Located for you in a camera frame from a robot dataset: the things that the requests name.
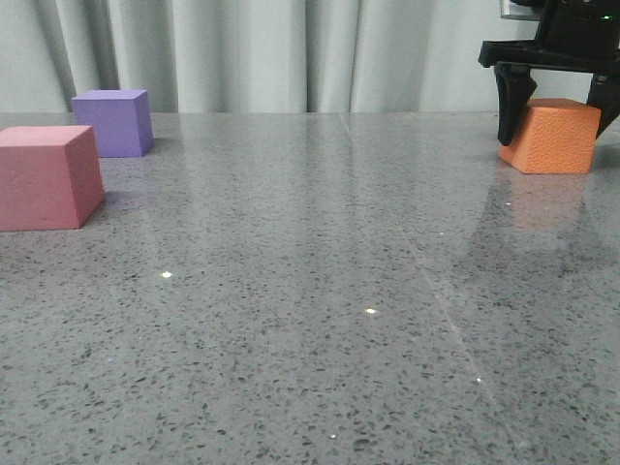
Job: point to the purple foam cube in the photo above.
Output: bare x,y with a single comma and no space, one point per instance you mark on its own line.
121,121

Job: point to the pale grey-green curtain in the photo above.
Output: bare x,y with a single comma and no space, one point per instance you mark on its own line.
254,56

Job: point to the orange foam cube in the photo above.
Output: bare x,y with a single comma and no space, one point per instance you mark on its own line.
557,136

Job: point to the pink foam cube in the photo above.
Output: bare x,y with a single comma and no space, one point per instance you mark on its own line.
50,177

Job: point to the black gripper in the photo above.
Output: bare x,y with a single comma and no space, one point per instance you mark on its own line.
572,36

